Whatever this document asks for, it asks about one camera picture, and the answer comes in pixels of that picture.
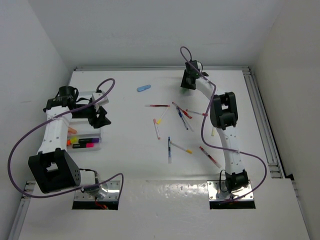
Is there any green eraser case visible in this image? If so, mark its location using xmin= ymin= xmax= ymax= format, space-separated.
xmin=180 ymin=88 xmax=188 ymax=94

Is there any purple black highlighter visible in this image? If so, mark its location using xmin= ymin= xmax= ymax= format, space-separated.
xmin=78 ymin=137 xmax=100 ymax=144

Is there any pink black highlighter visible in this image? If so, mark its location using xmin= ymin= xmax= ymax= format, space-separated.
xmin=72 ymin=143 xmax=94 ymax=149

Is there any orange eraser case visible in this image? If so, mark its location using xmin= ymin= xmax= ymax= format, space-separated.
xmin=67 ymin=127 xmax=77 ymax=134

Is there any red capped pen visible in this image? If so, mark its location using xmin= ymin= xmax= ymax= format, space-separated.
xmin=172 ymin=102 xmax=192 ymax=119

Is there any yellow black highlighter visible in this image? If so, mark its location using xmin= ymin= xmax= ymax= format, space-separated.
xmin=69 ymin=136 xmax=79 ymax=144

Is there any red gel pen horizontal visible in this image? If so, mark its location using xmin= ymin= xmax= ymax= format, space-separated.
xmin=144 ymin=104 xmax=170 ymax=108

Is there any blue eraser case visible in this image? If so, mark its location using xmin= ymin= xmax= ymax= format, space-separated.
xmin=136 ymin=84 xmax=151 ymax=93

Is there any blue gel pen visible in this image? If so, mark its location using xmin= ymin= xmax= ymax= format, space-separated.
xmin=167 ymin=136 xmax=172 ymax=164

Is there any red gel pen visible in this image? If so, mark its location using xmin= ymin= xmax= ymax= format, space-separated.
xmin=199 ymin=146 xmax=222 ymax=169

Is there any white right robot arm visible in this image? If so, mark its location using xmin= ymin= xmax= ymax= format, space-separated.
xmin=181 ymin=60 xmax=249 ymax=193

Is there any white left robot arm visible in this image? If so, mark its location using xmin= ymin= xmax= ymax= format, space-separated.
xmin=28 ymin=86 xmax=111 ymax=194

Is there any white plastic organizer tray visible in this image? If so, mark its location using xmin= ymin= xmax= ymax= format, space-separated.
xmin=66 ymin=104 xmax=105 ymax=153

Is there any red white marker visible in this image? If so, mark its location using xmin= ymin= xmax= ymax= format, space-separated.
xmin=186 ymin=109 xmax=208 ymax=116

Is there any yellow tipped white marker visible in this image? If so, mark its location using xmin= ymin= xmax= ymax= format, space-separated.
xmin=156 ymin=106 xmax=170 ymax=125

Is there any pink white marker pen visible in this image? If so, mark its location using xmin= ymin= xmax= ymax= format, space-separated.
xmin=153 ymin=118 xmax=161 ymax=140

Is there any yellow white marker right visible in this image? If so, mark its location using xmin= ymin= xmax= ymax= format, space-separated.
xmin=211 ymin=127 xmax=216 ymax=137

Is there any yellow capped white marker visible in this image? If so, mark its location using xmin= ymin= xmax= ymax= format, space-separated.
xmin=170 ymin=141 xmax=193 ymax=154

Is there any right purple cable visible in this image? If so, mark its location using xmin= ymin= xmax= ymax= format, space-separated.
xmin=179 ymin=46 xmax=268 ymax=205

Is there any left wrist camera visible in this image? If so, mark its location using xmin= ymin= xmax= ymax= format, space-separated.
xmin=91 ymin=91 xmax=109 ymax=108

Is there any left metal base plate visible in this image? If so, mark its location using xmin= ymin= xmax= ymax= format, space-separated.
xmin=74 ymin=180 xmax=121 ymax=202

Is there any metal base plate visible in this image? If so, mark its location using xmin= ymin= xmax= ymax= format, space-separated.
xmin=74 ymin=180 xmax=121 ymax=202
xmin=207 ymin=180 xmax=255 ymax=201

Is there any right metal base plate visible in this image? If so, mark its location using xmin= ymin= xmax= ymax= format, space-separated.
xmin=207 ymin=180 xmax=255 ymax=201

